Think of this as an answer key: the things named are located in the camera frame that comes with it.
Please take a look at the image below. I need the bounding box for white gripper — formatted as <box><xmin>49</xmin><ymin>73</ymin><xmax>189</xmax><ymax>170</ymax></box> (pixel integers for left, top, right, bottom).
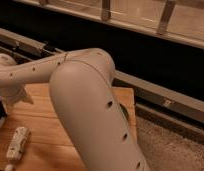
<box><xmin>0</xmin><ymin>85</ymin><xmax>34</xmax><ymax>114</ymax></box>

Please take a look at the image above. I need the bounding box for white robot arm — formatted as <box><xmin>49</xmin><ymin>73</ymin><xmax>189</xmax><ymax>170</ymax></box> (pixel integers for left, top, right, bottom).
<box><xmin>0</xmin><ymin>48</ymin><xmax>150</xmax><ymax>171</ymax></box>

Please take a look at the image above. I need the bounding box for green ceramic bowl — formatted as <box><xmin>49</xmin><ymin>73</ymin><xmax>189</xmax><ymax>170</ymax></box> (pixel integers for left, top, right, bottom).
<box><xmin>120</xmin><ymin>103</ymin><xmax>129</xmax><ymax>122</ymax></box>

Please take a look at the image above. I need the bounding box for wooden board table top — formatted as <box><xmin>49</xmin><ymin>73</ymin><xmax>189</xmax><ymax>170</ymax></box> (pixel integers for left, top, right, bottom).
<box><xmin>0</xmin><ymin>83</ymin><xmax>139</xmax><ymax>171</ymax></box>

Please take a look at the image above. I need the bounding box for black adapter on rail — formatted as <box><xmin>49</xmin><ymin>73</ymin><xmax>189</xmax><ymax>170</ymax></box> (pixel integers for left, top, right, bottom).
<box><xmin>43</xmin><ymin>42</ymin><xmax>57</xmax><ymax>53</ymax></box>

